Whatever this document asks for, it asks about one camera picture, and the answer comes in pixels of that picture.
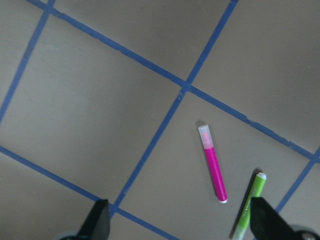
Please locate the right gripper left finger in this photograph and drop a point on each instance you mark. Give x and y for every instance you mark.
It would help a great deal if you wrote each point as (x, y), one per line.
(97, 224)

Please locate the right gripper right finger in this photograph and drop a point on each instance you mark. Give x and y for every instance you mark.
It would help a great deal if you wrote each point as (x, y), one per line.
(266, 224)

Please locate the pink pen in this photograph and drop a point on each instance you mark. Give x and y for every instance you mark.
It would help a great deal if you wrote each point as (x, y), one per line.
(213, 164)

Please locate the green pen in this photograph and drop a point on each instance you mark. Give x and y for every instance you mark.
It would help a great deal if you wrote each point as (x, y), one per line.
(255, 190)

